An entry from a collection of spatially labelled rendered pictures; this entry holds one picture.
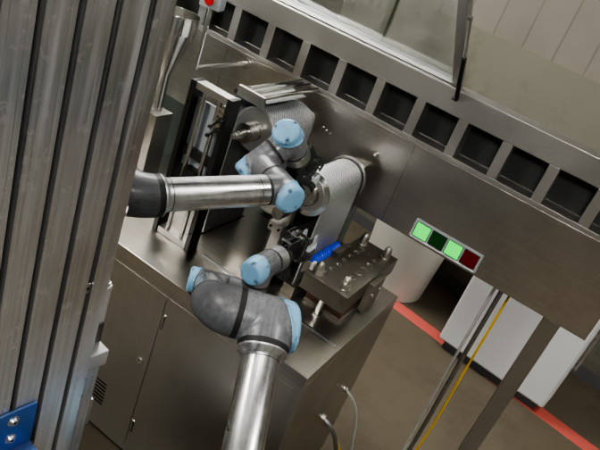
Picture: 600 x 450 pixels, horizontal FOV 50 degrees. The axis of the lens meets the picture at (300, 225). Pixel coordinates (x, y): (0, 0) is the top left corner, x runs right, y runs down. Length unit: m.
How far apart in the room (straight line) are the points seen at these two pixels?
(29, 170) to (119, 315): 1.52
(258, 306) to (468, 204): 0.95
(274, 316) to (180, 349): 0.76
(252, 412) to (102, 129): 0.74
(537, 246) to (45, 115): 1.65
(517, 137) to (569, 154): 0.16
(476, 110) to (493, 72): 2.21
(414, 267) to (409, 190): 1.84
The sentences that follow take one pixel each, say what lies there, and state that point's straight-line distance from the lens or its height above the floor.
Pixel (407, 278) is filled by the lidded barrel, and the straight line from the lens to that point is 4.04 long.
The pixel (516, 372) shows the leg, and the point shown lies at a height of 0.82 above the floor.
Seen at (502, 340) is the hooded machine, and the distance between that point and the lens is 3.77.
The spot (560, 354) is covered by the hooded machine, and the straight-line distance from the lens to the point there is 3.71.
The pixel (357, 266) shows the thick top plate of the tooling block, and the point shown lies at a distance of 2.16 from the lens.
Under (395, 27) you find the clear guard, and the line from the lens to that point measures 2.08.
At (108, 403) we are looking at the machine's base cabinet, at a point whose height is 0.25.
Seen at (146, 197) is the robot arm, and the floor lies 1.40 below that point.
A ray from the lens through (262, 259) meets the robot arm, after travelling 1.77.
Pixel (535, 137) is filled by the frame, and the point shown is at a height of 1.63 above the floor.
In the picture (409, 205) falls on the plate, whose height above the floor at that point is 1.24.
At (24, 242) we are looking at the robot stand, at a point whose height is 1.58.
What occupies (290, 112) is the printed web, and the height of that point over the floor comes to 1.40.
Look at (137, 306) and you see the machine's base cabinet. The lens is 2.19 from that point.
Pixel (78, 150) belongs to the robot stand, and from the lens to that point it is 0.81.
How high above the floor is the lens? 2.06
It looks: 27 degrees down
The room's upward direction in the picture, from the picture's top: 21 degrees clockwise
